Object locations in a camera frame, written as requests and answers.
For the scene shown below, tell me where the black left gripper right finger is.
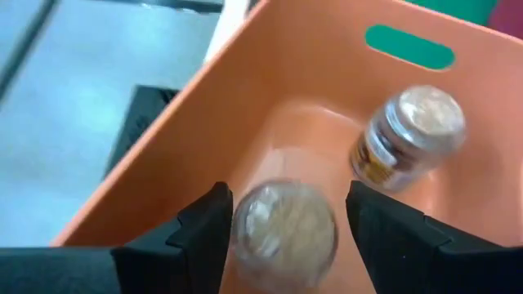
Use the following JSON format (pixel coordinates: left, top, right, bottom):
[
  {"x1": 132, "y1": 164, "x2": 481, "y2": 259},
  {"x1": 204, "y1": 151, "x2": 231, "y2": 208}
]
[{"x1": 346, "y1": 180, "x2": 523, "y2": 294}]

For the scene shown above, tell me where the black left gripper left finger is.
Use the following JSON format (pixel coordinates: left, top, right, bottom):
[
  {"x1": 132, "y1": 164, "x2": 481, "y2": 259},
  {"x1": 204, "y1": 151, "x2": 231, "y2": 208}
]
[{"x1": 0, "y1": 181, "x2": 234, "y2": 294}]

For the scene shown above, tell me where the small glass spice jar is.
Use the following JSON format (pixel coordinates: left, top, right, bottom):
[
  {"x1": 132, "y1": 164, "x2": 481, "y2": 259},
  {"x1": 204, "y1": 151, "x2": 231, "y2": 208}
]
[
  {"x1": 229, "y1": 178, "x2": 340, "y2": 293},
  {"x1": 349, "y1": 84, "x2": 467, "y2": 193}
]

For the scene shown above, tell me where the orange plastic bin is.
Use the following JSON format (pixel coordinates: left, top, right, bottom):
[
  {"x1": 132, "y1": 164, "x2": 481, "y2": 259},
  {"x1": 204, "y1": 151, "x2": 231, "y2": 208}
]
[{"x1": 51, "y1": 0, "x2": 523, "y2": 294}]

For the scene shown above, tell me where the magenta plastic bin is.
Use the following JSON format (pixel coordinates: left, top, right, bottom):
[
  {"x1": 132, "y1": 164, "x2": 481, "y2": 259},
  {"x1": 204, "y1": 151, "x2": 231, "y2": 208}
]
[{"x1": 485, "y1": 0, "x2": 523, "y2": 41}]

